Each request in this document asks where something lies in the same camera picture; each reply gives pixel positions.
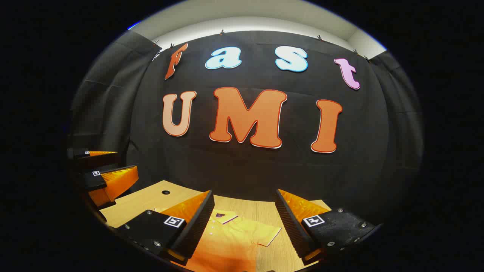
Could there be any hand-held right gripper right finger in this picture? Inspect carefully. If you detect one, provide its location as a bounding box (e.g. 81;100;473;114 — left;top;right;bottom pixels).
275;189;382;266

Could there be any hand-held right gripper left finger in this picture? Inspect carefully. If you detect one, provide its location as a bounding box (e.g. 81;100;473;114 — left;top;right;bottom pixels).
108;190;215;266

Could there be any orange T-shirt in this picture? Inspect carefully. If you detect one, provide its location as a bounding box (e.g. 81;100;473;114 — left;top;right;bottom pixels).
181;210;282;272

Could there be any black backdrop cloth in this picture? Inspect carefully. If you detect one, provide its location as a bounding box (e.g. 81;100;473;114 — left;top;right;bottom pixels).
68;30;424;227

